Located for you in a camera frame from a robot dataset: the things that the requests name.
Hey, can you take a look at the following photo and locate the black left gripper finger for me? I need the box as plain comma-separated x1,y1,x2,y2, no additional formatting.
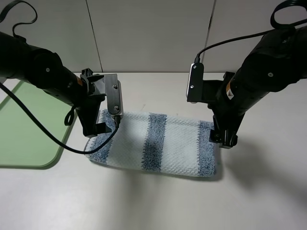
83,122,112,137

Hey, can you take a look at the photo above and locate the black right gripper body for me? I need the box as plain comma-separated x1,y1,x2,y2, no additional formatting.
206,71,246,130

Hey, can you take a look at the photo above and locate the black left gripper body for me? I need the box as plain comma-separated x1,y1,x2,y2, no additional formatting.
77,69,106,125

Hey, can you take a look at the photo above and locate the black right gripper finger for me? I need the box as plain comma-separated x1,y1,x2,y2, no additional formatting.
209,129,237,149

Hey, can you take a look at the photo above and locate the blue white striped towel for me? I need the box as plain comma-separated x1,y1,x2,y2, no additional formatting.
86,112,216,177

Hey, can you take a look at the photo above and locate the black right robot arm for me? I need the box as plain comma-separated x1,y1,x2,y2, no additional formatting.
208,26,307,149

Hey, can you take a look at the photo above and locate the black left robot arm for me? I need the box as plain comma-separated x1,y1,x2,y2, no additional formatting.
0,33,111,138

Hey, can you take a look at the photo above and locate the green plastic tray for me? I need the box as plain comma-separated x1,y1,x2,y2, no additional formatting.
0,80,71,169

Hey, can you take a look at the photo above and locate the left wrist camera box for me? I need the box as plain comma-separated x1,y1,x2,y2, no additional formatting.
104,74,124,117

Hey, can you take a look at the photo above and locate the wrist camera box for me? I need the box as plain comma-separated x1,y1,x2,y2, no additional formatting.
104,74,124,117
186,63,223,104

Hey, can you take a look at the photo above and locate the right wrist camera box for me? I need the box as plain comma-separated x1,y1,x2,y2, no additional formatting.
186,63,223,104

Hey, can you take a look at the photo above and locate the black left camera cable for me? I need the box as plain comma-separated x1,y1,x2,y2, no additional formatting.
0,0,121,154

